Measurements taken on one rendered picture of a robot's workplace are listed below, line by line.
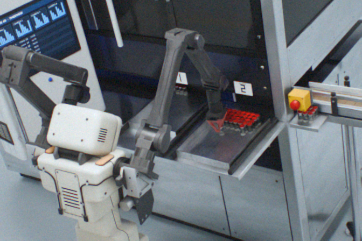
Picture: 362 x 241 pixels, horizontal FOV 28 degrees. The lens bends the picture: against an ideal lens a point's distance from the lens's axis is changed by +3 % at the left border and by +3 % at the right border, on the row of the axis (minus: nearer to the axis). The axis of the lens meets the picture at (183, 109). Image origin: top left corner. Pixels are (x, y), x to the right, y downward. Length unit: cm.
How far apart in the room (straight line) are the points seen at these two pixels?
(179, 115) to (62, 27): 66
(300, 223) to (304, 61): 77
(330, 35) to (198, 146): 81
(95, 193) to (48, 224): 188
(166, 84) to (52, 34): 95
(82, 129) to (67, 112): 9
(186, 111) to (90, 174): 96
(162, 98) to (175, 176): 128
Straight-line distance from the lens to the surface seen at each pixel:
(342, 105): 303
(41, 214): 438
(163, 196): 383
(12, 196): 461
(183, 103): 331
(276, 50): 288
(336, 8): 334
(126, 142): 313
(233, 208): 357
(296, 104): 293
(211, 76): 278
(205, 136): 304
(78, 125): 242
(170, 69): 243
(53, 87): 333
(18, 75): 239
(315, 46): 319
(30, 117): 330
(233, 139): 299
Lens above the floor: 257
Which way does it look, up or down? 31 degrees down
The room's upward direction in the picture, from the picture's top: 12 degrees counter-clockwise
